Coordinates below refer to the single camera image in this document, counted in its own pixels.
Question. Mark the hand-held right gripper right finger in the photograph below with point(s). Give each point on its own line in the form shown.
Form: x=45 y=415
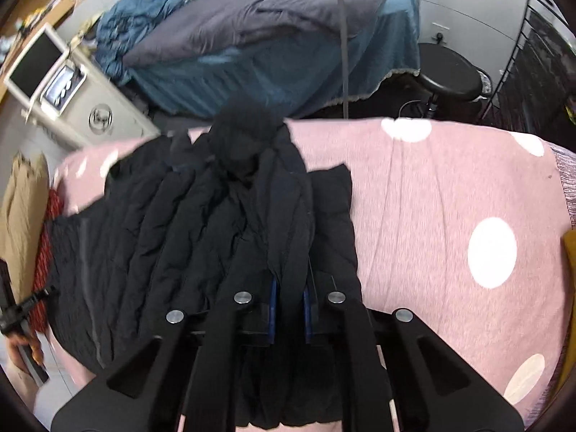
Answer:
x=360 y=360

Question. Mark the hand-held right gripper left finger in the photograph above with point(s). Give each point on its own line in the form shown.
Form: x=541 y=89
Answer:
x=211 y=360

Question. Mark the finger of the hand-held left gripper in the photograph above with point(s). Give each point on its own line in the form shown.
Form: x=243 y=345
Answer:
x=22 y=308

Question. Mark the black quilted jacket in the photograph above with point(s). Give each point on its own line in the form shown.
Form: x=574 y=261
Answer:
x=189 y=234

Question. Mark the person's left hand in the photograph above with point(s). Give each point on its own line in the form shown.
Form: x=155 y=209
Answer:
x=22 y=353

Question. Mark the red floral cloth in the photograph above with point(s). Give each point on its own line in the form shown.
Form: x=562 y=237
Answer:
x=45 y=252

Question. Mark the tan folded jacket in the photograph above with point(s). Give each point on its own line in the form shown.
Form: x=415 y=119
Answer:
x=20 y=216

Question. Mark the pink polka dot blanket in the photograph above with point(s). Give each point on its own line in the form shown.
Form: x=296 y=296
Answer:
x=427 y=198

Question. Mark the white machine cabinet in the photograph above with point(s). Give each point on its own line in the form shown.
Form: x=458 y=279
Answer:
x=103 y=108

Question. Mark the yellow cloth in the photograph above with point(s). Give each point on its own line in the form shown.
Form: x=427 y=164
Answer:
x=569 y=258

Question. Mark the white framed monitor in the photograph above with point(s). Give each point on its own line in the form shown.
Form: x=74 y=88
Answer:
x=33 y=63

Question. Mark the bed with blue skirt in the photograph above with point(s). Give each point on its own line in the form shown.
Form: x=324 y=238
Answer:
x=279 y=76

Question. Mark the blue crumpled cloth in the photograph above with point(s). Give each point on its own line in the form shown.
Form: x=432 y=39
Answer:
x=126 y=31

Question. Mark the black round stool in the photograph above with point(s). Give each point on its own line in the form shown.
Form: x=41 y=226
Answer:
x=445 y=72

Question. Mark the wooden shelf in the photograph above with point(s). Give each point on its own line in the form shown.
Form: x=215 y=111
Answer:
x=31 y=4

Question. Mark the white pole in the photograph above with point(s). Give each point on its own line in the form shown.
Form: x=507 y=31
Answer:
x=343 y=31

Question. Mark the grey duvet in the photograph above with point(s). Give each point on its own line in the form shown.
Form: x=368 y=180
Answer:
x=270 y=9

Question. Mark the white wall socket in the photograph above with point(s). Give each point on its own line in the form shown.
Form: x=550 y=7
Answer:
x=440 y=37

